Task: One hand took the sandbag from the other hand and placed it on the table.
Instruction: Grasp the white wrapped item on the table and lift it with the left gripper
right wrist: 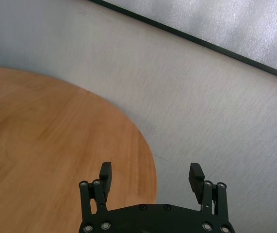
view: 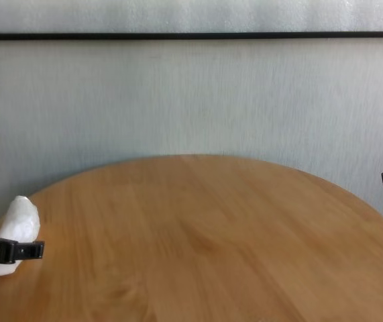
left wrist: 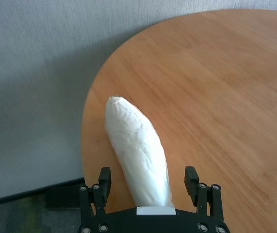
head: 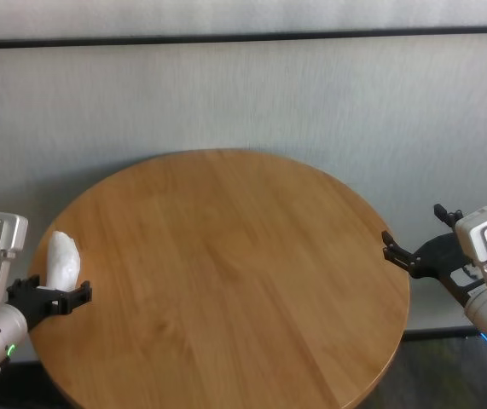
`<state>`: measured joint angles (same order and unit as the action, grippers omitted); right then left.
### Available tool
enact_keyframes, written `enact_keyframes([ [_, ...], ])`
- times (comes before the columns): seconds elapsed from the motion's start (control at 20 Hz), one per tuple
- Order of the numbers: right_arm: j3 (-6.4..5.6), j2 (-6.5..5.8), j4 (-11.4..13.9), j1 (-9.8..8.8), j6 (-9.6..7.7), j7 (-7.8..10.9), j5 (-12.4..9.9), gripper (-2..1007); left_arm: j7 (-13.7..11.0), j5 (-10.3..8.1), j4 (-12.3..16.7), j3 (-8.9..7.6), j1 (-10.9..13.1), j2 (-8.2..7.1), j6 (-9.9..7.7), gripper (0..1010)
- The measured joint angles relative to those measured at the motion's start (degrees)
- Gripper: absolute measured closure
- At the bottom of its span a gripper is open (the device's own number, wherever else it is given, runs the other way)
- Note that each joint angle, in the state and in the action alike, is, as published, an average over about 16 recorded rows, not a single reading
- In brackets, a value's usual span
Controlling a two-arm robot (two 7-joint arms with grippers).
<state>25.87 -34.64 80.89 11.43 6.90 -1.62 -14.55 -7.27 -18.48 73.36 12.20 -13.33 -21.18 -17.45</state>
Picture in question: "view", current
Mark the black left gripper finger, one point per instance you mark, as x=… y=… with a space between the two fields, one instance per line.
x=6 y=251

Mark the black wall rail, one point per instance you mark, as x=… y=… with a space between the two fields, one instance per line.
x=177 y=36

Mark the white sandbag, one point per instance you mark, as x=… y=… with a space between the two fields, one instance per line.
x=21 y=218

